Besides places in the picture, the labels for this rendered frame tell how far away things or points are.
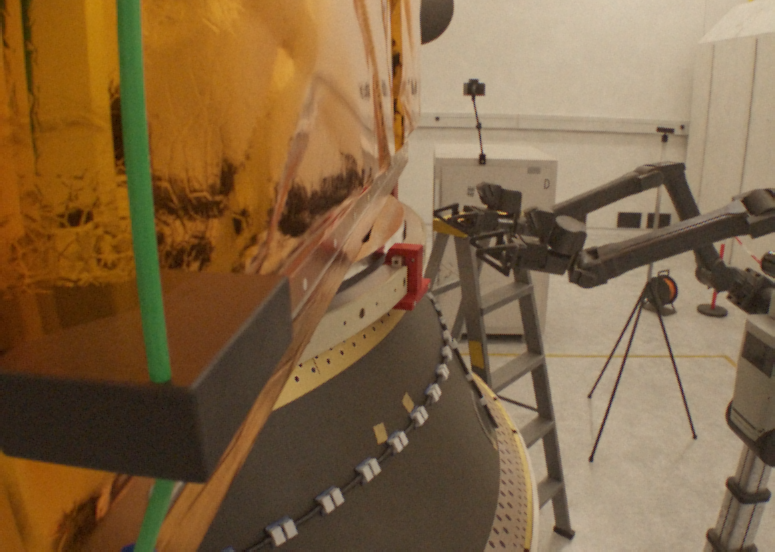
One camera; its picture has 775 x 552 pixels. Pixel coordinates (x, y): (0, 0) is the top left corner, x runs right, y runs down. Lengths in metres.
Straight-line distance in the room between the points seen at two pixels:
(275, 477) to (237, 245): 0.51
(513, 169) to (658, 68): 4.87
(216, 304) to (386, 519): 0.69
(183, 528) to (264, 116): 0.22
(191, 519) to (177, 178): 0.19
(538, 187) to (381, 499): 3.79
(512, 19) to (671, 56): 2.33
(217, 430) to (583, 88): 8.50
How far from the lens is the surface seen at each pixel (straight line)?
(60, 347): 0.19
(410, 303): 0.91
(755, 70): 7.50
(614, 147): 8.78
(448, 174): 4.39
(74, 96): 0.19
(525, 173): 4.44
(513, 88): 8.42
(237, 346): 0.18
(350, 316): 0.78
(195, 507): 0.35
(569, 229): 1.20
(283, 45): 0.33
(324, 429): 0.79
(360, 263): 0.87
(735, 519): 2.05
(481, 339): 2.17
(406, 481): 0.91
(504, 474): 1.27
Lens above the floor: 1.99
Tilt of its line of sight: 16 degrees down
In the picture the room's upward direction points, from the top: straight up
